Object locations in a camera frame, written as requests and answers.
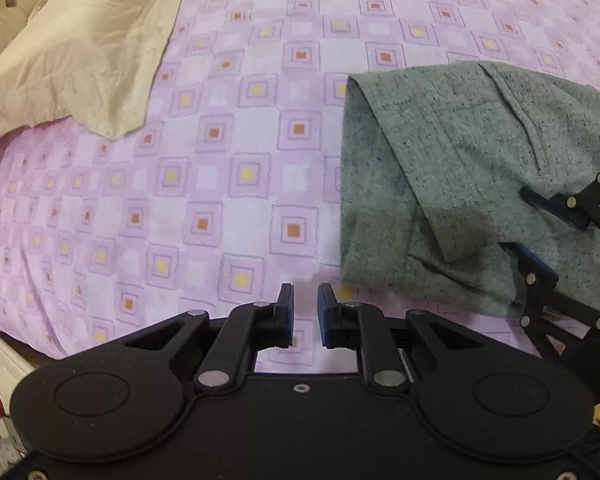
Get grey knit pants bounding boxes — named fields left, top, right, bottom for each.
left=340, top=62, right=600, bottom=316

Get beige satin pillow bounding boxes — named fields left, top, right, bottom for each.
left=0, top=0, right=181, bottom=140

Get purple patterned bed sheet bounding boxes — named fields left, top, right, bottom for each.
left=0, top=0, right=600, bottom=370

